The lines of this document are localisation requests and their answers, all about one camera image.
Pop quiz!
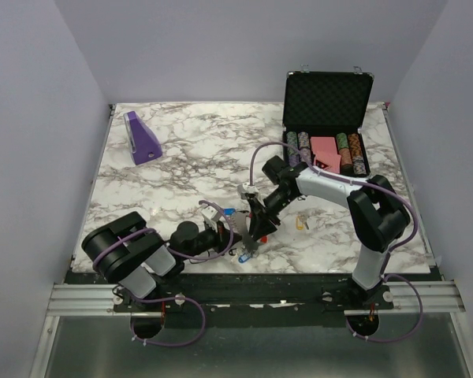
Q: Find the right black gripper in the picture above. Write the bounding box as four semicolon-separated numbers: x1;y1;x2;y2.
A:
248;187;297;242

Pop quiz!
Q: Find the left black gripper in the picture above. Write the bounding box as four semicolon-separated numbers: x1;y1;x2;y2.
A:
183;220;242;261

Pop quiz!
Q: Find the red keyring with keys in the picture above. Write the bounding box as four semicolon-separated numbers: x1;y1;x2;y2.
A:
225;209;267;261

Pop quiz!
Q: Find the yellow tagged key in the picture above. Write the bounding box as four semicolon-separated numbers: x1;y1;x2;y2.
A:
295;215;310;231

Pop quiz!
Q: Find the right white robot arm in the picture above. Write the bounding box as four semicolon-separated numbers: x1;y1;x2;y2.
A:
240;156;411;309

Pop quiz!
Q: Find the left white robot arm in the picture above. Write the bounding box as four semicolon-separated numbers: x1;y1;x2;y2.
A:
81;211;241;311

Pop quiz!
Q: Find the blue key tag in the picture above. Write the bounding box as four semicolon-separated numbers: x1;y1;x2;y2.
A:
238;253;253;264

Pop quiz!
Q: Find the pink playing card deck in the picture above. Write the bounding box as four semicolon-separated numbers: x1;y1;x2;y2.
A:
311;136;341;174

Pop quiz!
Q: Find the purple wedge-shaped box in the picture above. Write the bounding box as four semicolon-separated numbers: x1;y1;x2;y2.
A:
124;111;162;165

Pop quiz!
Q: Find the black poker chip case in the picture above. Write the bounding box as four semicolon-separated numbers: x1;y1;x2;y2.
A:
281;71;374;178

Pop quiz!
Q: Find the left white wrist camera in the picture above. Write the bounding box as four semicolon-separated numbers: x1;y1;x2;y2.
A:
201;205;222;231

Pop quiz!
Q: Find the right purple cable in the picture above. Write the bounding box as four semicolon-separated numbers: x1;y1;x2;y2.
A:
248;141;423;343

